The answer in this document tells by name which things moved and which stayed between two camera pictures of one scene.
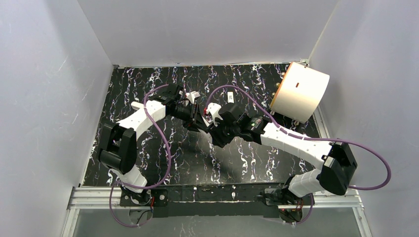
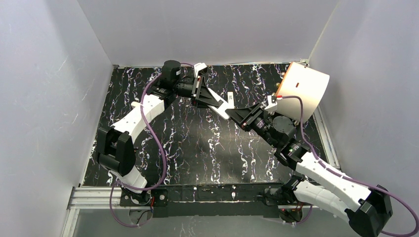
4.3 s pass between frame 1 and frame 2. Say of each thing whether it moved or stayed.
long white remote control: stayed
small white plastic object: stayed
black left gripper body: moved
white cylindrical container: stayed
